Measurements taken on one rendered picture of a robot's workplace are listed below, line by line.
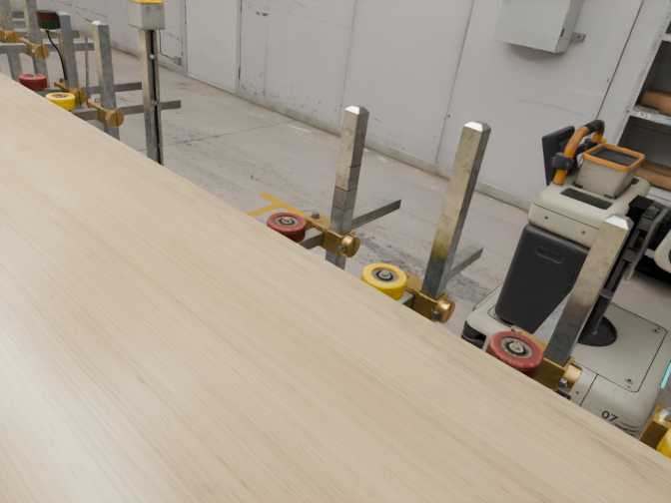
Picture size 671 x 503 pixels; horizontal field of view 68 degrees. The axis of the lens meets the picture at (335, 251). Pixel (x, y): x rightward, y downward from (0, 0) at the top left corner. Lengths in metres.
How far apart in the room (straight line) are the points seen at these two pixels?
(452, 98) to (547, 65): 0.69
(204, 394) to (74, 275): 0.33
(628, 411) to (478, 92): 2.50
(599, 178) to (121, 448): 1.60
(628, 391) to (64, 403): 1.67
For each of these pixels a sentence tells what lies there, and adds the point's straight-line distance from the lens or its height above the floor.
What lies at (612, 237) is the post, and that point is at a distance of 0.83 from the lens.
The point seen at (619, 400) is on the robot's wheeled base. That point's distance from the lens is 1.92.
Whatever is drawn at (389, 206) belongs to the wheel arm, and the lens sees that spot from 1.30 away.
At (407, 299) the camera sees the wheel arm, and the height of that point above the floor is 0.82.
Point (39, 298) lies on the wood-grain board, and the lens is 0.85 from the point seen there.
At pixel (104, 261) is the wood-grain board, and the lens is 0.91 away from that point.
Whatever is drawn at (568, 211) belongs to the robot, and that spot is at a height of 0.79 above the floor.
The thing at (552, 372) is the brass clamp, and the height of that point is 0.82.
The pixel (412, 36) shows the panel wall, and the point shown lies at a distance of 4.06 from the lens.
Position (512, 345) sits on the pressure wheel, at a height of 0.91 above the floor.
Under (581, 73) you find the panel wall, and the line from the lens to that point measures 3.56.
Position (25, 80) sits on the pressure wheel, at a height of 0.90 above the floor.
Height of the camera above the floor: 1.38
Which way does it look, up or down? 31 degrees down
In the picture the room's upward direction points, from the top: 8 degrees clockwise
